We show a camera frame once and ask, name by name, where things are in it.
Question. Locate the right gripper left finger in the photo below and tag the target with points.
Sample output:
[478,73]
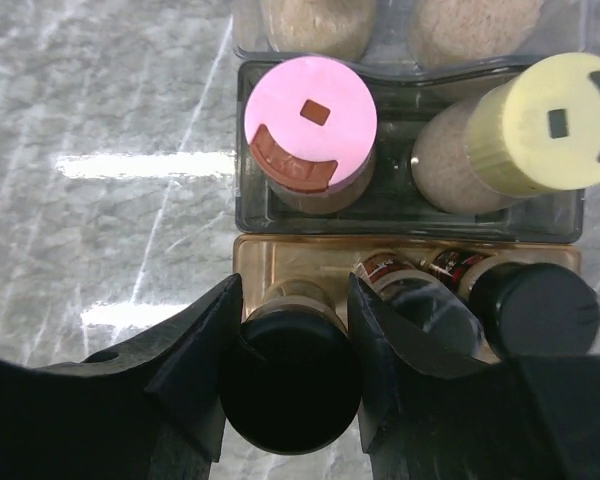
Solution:
[145,408]

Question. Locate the small black cap bottle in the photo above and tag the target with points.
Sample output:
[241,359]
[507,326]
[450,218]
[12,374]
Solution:
[291,382]

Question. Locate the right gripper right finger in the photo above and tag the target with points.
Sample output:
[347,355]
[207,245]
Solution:
[428,412]

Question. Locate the yellow lid spice jar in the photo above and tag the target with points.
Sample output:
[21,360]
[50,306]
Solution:
[538,133]

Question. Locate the black cap spice bottle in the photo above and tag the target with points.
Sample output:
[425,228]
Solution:
[525,306]

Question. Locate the silver lid spice jar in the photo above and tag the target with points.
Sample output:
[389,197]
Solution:
[443,33]

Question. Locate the pink lid spice jar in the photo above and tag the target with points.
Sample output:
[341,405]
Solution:
[310,124]

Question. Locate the dark shaker spice bottle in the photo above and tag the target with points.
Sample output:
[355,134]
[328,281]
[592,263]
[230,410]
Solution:
[421,299]

